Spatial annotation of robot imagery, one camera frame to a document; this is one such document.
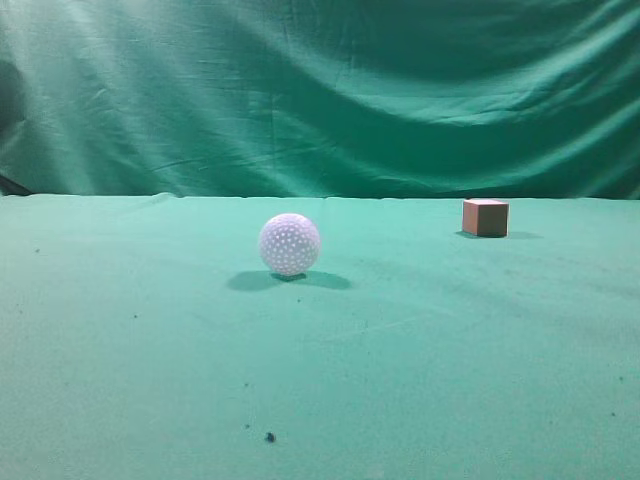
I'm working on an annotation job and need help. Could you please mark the red cube block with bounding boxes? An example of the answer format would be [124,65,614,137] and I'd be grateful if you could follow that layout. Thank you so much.
[462,199,509,238]

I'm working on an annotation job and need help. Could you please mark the green backdrop cloth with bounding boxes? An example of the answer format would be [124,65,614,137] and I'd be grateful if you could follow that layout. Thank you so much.
[1,1,639,200]

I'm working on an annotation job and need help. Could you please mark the green table cloth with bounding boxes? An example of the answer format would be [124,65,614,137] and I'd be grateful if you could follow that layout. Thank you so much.
[1,194,639,479]

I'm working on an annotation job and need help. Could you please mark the white dimpled golf ball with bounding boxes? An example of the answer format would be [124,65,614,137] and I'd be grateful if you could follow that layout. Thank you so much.
[258,213,321,277]

